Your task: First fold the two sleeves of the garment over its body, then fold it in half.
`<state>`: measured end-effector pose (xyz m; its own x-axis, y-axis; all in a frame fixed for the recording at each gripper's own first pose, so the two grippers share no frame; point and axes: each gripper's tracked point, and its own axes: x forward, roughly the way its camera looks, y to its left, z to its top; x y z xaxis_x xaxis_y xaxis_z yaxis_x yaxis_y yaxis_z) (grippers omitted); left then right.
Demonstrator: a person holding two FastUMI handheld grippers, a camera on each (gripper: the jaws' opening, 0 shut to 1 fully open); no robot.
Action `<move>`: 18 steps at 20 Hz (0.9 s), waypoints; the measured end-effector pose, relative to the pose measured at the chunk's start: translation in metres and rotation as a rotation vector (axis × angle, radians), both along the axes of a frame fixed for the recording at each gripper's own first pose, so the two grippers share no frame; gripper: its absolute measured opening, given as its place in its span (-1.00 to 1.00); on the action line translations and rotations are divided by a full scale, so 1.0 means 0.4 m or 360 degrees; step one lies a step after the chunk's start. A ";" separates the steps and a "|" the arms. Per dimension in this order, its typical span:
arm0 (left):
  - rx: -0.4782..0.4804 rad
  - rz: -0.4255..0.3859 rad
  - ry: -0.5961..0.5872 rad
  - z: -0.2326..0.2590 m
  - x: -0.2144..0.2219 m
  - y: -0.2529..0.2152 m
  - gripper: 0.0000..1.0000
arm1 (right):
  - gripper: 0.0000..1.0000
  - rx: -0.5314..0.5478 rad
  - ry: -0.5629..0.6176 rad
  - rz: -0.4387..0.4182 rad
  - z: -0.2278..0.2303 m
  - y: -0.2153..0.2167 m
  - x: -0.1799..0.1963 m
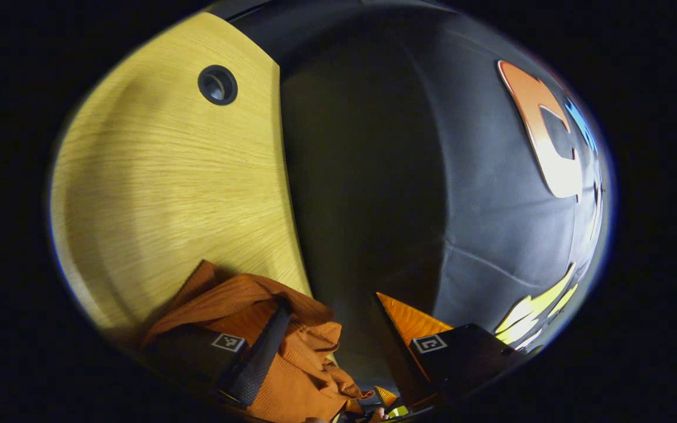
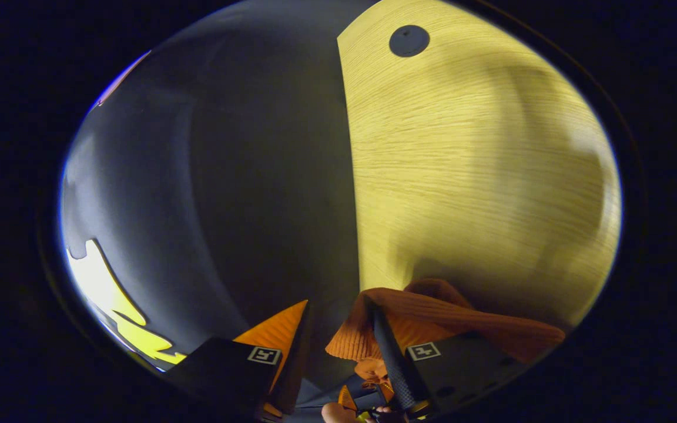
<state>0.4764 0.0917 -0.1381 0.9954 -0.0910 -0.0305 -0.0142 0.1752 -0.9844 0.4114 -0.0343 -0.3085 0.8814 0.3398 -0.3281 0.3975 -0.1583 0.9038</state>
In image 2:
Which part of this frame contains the black table cable grommet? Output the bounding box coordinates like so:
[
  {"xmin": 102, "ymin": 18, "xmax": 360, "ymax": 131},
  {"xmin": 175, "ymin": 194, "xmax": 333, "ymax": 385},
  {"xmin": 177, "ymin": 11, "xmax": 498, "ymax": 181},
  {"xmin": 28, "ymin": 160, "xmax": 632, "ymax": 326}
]
[{"xmin": 389, "ymin": 25, "xmax": 431, "ymax": 58}]

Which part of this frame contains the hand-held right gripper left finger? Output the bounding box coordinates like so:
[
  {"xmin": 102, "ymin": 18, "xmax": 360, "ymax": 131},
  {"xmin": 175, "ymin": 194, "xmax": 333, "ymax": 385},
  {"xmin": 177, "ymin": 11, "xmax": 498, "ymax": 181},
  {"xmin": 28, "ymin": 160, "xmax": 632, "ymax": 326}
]
[{"xmin": 165, "ymin": 300, "xmax": 311, "ymax": 418}]

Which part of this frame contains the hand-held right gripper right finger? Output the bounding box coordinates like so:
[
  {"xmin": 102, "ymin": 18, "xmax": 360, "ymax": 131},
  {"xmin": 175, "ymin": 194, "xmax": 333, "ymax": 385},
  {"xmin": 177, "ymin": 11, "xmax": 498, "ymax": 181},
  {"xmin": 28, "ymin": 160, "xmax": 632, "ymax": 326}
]
[{"xmin": 363, "ymin": 297, "xmax": 530, "ymax": 419}]

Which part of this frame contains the orange knit shirt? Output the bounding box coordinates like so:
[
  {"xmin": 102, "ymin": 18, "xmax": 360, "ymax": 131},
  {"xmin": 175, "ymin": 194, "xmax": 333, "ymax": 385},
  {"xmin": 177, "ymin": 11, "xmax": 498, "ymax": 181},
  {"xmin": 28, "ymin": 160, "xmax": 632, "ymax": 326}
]
[{"xmin": 325, "ymin": 278, "xmax": 567, "ymax": 400}]

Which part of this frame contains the black backdrop cloth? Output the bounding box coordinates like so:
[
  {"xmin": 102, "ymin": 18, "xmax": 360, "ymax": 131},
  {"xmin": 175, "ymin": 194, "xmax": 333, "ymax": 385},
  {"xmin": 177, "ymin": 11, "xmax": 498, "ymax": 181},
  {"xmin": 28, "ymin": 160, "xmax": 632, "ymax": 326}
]
[{"xmin": 59, "ymin": 0, "xmax": 363, "ymax": 412}]

